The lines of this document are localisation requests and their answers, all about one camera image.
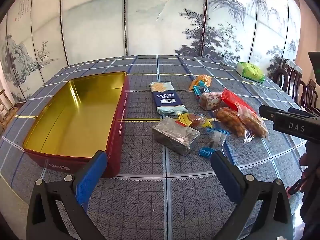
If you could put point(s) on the orange snack packet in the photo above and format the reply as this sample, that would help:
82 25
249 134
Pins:
200 80

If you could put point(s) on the clear bag of coated peanuts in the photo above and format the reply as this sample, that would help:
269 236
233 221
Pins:
253 125
228 121

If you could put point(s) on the blue cracker packet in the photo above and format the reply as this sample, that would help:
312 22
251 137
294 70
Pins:
167 100

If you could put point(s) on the clear candy with blue ends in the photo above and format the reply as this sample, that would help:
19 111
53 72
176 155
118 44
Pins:
216 140

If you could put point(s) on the person's right hand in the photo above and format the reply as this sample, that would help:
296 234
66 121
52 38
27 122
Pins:
303 161

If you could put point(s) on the ink landscape folding screen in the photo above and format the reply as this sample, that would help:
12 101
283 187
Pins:
150 17

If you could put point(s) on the green tissue pack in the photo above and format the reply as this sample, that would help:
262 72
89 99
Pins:
250 72

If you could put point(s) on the red tin box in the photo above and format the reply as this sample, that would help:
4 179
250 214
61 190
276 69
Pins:
75 120

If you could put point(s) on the light wooden chair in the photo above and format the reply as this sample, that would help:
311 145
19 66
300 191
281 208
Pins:
6 110

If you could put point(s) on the red snack packet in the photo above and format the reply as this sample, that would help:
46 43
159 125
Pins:
233 98

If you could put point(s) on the dark wooden chair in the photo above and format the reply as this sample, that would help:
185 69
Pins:
312 97
279 78
296 85

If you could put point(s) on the pink brown cake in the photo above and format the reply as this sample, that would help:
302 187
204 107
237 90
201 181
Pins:
210 101

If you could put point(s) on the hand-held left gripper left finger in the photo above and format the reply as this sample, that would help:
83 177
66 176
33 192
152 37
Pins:
91 177

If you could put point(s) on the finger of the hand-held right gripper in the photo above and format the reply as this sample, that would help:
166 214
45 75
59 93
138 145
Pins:
266 112
295 128

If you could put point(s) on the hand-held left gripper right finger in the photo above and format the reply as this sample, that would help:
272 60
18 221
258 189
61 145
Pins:
226 173

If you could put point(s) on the blue small snack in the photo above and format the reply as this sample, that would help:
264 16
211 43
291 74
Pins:
200 90

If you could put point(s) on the person's right forearm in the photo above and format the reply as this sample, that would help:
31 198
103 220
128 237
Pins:
311 212

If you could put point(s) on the grey snack block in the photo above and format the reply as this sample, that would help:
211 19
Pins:
172 135

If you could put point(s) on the blue plaid tablecloth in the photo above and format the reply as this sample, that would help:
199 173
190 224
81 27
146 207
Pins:
150 192

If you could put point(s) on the yellow small cake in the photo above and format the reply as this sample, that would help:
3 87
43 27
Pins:
195 120

